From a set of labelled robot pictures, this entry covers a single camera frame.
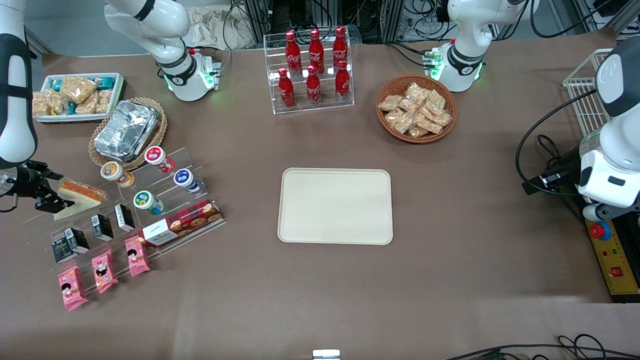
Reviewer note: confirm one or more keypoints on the oval light wicker basket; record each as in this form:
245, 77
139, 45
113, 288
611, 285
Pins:
163, 125

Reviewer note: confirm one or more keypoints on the aluminium frame rack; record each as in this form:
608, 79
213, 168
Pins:
385, 15
625, 15

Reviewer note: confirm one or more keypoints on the clear acrylic stepped shelf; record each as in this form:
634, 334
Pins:
160, 182

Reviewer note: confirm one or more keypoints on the clear acrylic bottle rack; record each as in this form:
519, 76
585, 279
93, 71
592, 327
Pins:
327, 107

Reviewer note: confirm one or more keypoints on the yellow emergency stop box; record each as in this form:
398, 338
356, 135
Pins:
612, 260

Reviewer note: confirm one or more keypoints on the blue lid yogurt cup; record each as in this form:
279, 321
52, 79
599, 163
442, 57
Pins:
185, 179

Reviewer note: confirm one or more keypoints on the teal snack pack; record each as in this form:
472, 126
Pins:
55, 84
106, 81

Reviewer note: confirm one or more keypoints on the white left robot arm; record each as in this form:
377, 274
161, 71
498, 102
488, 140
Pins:
620, 140

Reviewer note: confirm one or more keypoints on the beige rice cracker pack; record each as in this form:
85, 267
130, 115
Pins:
394, 117
429, 125
103, 101
42, 106
418, 132
403, 125
57, 103
87, 106
416, 91
436, 101
408, 105
442, 119
390, 103
77, 89

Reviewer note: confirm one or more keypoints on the silver foil container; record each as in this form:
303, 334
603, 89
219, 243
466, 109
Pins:
125, 130

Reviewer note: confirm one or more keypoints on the small black drink carton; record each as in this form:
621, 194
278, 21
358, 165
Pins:
79, 241
102, 227
124, 217
61, 250

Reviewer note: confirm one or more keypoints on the beige plastic tray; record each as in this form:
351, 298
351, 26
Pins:
335, 207

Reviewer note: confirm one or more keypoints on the red lid yogurt cup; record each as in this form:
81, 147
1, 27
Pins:
159, 157

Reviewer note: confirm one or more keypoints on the pink snack pack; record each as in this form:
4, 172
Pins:
72, 288
136, 256
104, 271

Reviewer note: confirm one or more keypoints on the green lid yogurt cup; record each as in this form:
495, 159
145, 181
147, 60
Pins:
146, 201

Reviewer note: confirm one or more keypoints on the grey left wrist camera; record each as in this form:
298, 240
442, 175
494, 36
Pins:
599, 212

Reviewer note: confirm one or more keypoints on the triangle sandwich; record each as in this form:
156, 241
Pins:
82, 194

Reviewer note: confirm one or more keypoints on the round brown wicker basket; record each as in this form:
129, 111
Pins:
382, 122

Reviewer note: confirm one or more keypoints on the crumpled beige cloth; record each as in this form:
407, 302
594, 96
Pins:
215, 30

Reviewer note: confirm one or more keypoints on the white rectangular plastic container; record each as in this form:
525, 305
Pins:
120, 87

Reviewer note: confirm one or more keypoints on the red plaid cookie box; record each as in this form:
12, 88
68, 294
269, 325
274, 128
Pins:
190, 217

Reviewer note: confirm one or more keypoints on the orange lid yogurt cup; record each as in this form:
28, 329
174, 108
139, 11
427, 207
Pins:
114, 172

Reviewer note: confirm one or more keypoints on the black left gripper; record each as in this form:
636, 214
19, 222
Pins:
569, 160

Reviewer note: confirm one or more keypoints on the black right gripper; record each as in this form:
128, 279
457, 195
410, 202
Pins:
28, 181

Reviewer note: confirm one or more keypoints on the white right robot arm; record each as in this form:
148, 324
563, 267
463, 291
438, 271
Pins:
15, 125

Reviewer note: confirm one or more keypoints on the red cola bottle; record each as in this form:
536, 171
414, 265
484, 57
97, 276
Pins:
293, 55
316, 50
343, 84
340, 47
286, 92
313, 89

